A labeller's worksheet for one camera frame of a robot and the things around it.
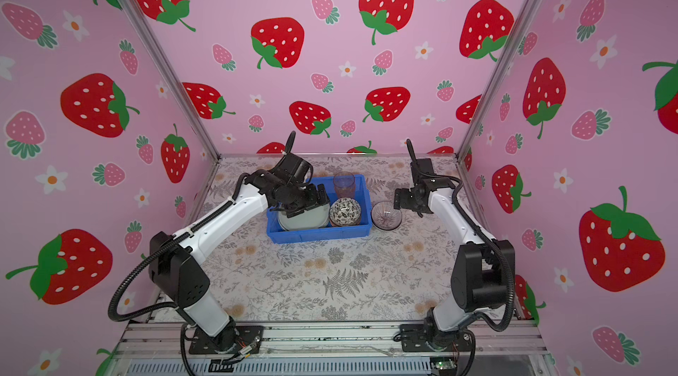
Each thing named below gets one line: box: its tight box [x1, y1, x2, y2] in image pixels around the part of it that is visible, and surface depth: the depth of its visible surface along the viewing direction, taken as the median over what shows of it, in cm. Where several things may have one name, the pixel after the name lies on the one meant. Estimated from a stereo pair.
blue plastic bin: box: [266, 174, 373, 245], surface depth 96 cm
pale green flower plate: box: [277, 203, 331, 232], surface depth 97 cm
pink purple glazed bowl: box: [370, 200, 403, 231], surface depth 100 cm
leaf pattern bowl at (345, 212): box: [328, 197, 362, 227], surface depth 97 cm
